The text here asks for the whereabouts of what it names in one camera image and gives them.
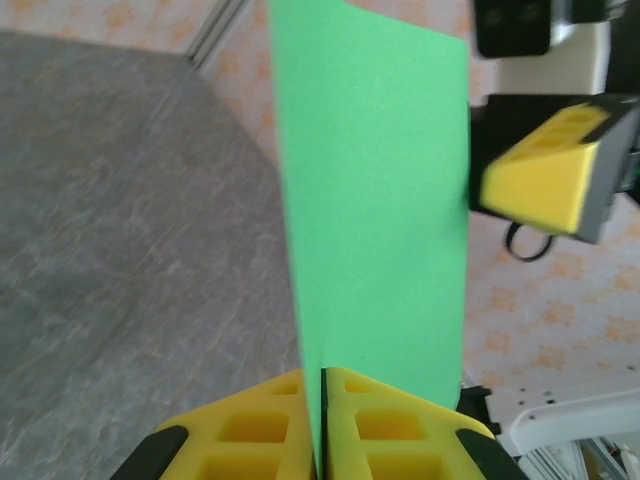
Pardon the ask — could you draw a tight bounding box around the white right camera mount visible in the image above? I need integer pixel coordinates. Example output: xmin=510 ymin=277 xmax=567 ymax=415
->
xmin=499 ymin=19 xmax=612 ymax=97

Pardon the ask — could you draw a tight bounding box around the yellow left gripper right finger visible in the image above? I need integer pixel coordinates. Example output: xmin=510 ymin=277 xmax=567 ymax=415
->
xmin=322 ymin=367 xmax=521 ymax=480

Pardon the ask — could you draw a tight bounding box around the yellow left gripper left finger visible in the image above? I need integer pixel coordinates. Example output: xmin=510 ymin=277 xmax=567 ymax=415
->
xmin=114 ymin=368 xmax=317 ymax=480

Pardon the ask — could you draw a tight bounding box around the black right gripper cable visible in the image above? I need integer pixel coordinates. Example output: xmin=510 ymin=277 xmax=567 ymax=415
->
xmin=503 ymin=222 xmax=556 ymax=262

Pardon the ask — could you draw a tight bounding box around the aluminium mounting rail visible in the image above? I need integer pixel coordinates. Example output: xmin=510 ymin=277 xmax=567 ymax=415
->
xmin=519 ymin=434 xmax=640 ymax=480

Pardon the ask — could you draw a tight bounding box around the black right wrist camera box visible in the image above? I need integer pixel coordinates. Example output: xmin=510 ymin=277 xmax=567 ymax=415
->
xmin=472 ymin=0 xmax=551 ymax=57

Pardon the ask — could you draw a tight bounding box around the green paper sheet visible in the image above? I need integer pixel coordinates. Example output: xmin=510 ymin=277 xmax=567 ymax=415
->
xmin=267 ymin=0 xmax=471 ymax=480

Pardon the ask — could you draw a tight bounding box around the aluminium corner post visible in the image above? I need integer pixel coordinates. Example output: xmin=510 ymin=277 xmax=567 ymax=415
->
xmin=187 ymin=0 xmax=251 ymax=70

